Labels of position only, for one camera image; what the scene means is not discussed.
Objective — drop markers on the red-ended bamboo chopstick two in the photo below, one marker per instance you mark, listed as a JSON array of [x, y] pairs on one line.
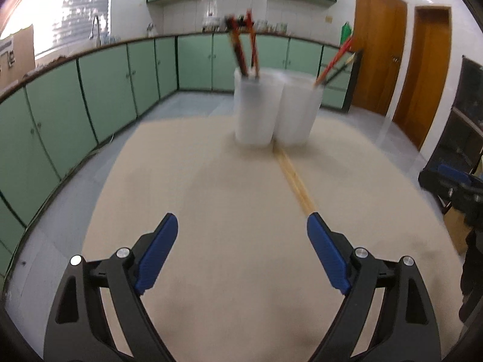
[[337, 64]]

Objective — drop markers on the wooden door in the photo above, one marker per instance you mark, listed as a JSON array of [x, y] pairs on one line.
[[379, 37], [427, 71]]

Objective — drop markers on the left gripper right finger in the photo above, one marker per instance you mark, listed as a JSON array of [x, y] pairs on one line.
[[386, 313]]

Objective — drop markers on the black chopstick cup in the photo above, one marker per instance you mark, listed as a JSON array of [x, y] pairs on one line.
[[236, 45], [351, 59]]

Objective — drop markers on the dark shelf unit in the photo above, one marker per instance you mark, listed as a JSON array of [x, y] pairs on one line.
[[460, 144]]

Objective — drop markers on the black chopstick right cup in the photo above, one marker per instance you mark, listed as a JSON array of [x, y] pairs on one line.
[[351, 59]]

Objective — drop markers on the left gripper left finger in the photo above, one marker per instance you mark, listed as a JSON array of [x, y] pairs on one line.
[[77, 327]]

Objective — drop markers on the black chopstick left cup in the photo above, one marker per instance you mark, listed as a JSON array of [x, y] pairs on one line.
[[236, 45]]

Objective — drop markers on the plain bamboo chopstick one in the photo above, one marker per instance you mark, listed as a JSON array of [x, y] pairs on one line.
[[296, 182]]

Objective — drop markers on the right wooden door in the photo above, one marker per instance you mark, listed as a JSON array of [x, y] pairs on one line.
[[427, 71]]

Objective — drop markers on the green lower kitchen cabinets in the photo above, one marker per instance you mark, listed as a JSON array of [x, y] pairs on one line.
[[52, 121]]

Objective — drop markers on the plain bamboo chopstick two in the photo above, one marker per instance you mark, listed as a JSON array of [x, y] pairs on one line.
[[290, 180]]

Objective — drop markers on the white double utensil holder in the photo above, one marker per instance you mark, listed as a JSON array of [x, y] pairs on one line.
[[276, 105]]

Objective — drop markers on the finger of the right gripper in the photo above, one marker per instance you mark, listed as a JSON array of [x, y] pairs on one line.
[[453, 179]]

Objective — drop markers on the green thermos bottle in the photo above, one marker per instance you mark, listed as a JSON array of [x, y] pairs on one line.
[[346, 31]]

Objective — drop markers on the chrome sink faucet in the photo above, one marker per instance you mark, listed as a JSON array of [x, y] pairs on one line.
[[95, 33]]

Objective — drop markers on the red-ended bamboo chopstick four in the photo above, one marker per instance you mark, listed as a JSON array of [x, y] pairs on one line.
[[334, 62]]

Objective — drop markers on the red-ended bamboo chopstick one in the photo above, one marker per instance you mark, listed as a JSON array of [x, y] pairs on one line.
[[254, 52]]

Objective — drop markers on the left wooden door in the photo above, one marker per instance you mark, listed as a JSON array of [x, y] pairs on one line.
[[379, 37]]

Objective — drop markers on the cardboard box on counter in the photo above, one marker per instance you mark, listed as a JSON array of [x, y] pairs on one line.
[[17, 56]]

